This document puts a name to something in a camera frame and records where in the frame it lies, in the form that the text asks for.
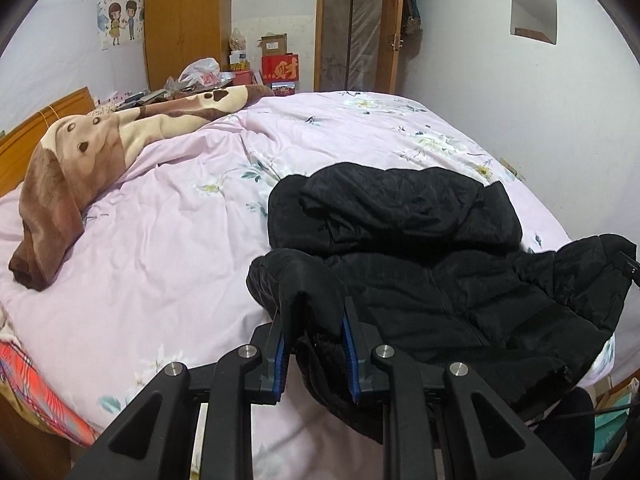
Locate pink floral duvet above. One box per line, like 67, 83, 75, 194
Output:
0, 91, 618, 480

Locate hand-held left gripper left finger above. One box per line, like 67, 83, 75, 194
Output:
65, 317, 290, 480

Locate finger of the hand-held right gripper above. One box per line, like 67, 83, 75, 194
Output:
617, 249, 640, 288

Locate brown dog print blanket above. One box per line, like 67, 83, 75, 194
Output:
9, 84, 275, 292

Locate wooden headboard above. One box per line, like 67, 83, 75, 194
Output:
0, 86, 96, 198

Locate open wooden door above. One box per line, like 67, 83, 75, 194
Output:
387, 0, 406, 95

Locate brown cardboard box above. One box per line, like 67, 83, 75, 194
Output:
257, 34, 288, 57

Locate translucent doorway curtain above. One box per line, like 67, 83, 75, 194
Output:
322, 0, 388, 93

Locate white plastic bag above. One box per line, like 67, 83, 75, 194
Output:
178, 57, 221, 86

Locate bedside table clutter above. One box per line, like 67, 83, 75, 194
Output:
95, 87, 176, 111

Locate black puffer jacket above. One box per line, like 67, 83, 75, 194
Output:
246, 162, 640, 446

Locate hanging bags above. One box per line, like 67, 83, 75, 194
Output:
402, 0, 423, 37

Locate cartoon couple wall sticker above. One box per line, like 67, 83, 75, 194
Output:
59, 0, 147, 53

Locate wooden wardrobe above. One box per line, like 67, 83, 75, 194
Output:
143, 0, 234, 92

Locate red plaid cloth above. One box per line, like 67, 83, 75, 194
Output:
0, 337, 101, 448

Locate beige wall socket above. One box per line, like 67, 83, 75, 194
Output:
500, 157, 526, 181

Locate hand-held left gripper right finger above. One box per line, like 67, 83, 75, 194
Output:
341, 301, 576, 480

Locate large red gift box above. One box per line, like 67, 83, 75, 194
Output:
261, 54, 300, 83

